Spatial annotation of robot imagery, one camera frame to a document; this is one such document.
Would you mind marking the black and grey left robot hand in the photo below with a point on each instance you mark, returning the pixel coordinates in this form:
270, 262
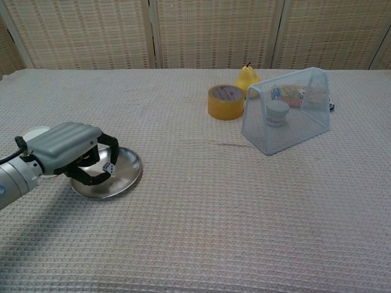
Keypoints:
64, 143

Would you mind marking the white paper cup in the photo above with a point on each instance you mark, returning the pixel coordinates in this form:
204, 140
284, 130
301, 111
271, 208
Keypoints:
33, 132

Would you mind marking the white die with black dots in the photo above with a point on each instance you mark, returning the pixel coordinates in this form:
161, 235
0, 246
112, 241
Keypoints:
108, 168

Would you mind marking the round steel plate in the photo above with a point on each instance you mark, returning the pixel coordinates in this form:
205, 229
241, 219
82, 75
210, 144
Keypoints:
126, 171

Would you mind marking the beige woven tablecloth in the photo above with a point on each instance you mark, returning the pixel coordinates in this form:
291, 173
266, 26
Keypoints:
195, 229

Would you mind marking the yellowish tape roll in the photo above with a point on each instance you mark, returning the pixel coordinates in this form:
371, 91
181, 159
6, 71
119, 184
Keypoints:
224, 107

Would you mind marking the bamboo folding screen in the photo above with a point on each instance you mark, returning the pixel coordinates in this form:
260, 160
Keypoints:
214, 30

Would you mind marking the yellow toy pear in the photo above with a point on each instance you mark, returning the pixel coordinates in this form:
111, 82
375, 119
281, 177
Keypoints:
246, 77

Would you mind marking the colourful snack packet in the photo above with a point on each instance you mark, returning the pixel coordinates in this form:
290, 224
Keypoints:
288, 93

